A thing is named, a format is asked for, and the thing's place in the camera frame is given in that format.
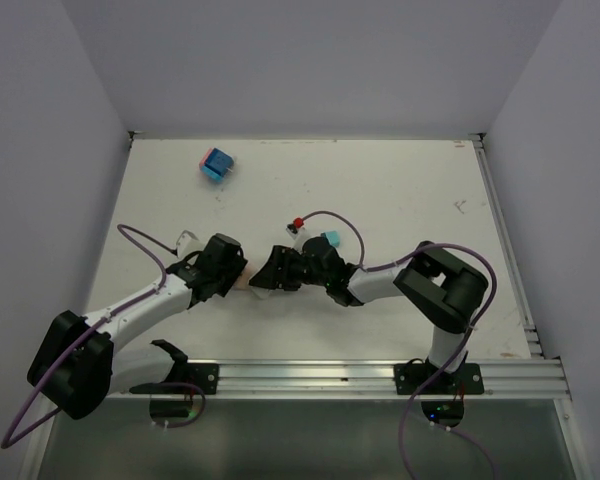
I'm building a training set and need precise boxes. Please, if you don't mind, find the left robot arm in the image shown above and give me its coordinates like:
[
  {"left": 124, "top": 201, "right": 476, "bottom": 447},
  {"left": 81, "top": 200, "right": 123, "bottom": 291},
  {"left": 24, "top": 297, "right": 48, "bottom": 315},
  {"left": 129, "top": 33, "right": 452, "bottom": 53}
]
[{"left": 27, "top": 233, "right": 247, "bottom": 420}]

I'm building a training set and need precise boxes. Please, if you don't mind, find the aluminium mounting rail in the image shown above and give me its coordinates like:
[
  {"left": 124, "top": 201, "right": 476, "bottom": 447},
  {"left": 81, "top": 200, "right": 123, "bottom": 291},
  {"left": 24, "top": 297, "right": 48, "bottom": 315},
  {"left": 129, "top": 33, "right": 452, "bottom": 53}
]
[{"left": 99, "top": 357, "right": 571, "bottom": 401}]

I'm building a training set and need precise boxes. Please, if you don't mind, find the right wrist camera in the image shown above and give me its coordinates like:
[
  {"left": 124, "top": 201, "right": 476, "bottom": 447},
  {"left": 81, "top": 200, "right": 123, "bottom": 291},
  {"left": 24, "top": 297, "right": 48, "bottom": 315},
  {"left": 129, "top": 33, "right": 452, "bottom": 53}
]
[{"left": 286, "top": 217, "right": 311, "bottom": 251}]

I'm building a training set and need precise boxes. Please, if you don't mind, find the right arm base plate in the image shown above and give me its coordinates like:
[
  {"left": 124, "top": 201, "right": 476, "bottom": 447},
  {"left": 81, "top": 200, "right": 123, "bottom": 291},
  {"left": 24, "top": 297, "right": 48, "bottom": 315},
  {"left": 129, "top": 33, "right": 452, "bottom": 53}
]
[{"left": 393, "top": 359, "right": 485, "bottom": 395}]

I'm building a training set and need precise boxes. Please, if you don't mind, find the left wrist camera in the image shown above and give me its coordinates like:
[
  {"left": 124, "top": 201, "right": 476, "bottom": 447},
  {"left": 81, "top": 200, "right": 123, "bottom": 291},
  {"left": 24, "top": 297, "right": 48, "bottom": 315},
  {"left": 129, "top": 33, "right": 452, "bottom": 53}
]
[{"left": 175, "top": 230, "right": 204, "bottom": 260}]

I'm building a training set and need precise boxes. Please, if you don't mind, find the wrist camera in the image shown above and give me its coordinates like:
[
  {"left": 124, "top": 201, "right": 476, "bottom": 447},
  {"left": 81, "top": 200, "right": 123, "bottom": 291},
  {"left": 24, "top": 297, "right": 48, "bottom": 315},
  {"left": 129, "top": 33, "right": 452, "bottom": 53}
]
[
  {"left": 286, "top": 217, "right": 311, "bottom": 251},
  {"left": 175, "top": 230, "right": 204, "bottom": 260}
]

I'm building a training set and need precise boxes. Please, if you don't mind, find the blue pink cube socket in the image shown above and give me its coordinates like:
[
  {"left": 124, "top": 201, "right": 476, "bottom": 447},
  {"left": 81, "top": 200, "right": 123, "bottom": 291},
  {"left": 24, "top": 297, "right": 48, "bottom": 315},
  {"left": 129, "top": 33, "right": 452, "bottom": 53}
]
[{"left": 199, "top": 148, "right": 235, "bottom": 183}]

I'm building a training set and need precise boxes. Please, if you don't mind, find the white charger plug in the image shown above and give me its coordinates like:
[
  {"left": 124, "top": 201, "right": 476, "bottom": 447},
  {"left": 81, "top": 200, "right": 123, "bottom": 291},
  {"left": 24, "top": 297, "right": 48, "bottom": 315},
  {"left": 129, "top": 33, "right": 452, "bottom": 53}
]
[{"left": 251, "top": 287, "right": 273, "bottom": 300}]

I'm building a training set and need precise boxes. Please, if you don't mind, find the beige cube socket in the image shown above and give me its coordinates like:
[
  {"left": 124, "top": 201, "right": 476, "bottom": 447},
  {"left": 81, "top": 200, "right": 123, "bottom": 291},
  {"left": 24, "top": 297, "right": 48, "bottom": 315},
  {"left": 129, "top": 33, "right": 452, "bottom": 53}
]
[{"left": 233, "top": 266, "right": 255, "bottom": 290}]

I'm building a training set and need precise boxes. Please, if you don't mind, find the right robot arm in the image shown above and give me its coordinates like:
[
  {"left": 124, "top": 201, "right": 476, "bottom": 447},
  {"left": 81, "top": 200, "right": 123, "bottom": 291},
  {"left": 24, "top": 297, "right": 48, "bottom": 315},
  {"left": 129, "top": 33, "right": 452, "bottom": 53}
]
[{"left": 249, "top": 237, "right": 497, "bottom": 393}]

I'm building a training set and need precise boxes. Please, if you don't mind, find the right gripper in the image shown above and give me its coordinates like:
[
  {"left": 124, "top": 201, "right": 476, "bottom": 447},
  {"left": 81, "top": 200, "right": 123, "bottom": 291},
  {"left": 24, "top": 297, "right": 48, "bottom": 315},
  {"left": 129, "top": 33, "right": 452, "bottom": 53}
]
[{"left": 250, "top": 245, "right": 330, "bottom": 291}]

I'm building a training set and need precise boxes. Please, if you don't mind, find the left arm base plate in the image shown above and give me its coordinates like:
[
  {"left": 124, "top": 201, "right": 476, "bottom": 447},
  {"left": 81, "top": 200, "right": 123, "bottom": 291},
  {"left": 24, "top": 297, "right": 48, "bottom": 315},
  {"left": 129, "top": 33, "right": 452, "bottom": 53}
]
[{"left": 130, "top": 363, "right": 219, "bottom": 395}]

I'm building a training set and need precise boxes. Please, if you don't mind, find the teal USB charger plug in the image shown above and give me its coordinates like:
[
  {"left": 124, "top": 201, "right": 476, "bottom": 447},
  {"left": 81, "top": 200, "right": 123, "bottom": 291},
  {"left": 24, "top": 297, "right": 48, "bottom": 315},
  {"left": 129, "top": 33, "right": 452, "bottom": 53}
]
[{"left": 320, "top": 230, "right": 341, "bottom": 248}]

